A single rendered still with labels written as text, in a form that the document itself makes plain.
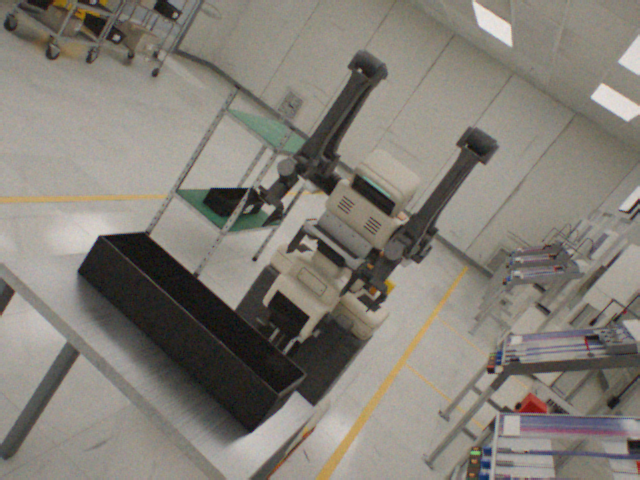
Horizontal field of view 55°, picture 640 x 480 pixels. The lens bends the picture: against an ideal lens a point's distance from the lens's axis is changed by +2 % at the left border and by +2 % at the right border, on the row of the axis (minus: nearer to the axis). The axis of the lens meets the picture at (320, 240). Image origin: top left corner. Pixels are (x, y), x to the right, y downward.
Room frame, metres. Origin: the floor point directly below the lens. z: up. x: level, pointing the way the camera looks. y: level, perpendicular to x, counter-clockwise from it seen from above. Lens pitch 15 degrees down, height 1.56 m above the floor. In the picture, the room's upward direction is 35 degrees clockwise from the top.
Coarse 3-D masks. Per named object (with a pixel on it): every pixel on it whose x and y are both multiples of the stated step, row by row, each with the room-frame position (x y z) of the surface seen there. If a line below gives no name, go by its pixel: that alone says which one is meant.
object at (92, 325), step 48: (0, 288) 1.17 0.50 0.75; (48, 288) 1.19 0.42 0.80; (96, 336) 1.15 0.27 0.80; (144, 336) 1.25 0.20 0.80; (48, 384) 1.57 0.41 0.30; (144, 384) 1.11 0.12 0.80; (192, 384) 1.21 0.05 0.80; (192, 432) 1.07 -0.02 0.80; (240, 432) 1.16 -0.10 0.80; (288, 432) 1.28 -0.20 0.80
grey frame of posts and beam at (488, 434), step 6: (486, 432) 2.54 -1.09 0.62; (492, 432) 2.54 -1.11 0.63; (480, 438) 2.54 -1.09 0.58; (486, 438) 2.54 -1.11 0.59; (492, 438) 2.53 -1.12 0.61; (474, 444) 2.54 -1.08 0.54; (480, 444) 2.54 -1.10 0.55; (486, 444) 2.53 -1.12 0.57; (468, 450) 2.55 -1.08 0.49; (462, 456) 2.56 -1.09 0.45; (468, 456) 2.54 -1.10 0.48; (456, 462) 2.57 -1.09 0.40; (462, 462) 2.54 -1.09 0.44; (462, 468) 2.53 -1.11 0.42; (450, 474) 2.54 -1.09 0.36
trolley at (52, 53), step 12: (72, 0) 5.54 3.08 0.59; (120, 0) 6.32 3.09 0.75; (12, 12) 5.54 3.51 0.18; (24, 12) 5.53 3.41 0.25; (36, 12) 5.90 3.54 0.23; (108, 12) 6.17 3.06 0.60; (12, 24) 5.57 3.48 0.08; (36, 24) 5.54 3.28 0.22; (108, 24) 6.32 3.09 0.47; (60, 36) 5.56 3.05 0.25; (72, 36) 6.03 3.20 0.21; (84, 36) 6.33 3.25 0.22; (48, 48) 5.55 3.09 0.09
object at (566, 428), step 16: (512, 416) 2.49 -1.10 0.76; (528, 416) 2.48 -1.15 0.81; (512, 432) 2.31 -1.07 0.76; (528, 432) 2.31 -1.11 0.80; (544, 432) 2.31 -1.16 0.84; (560, 432) 2.31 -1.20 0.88; (576, 432) 2.30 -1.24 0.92; (592, 432) 2.30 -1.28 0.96; (608, 432) 2.30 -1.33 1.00; (624, 432) 2.30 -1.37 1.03
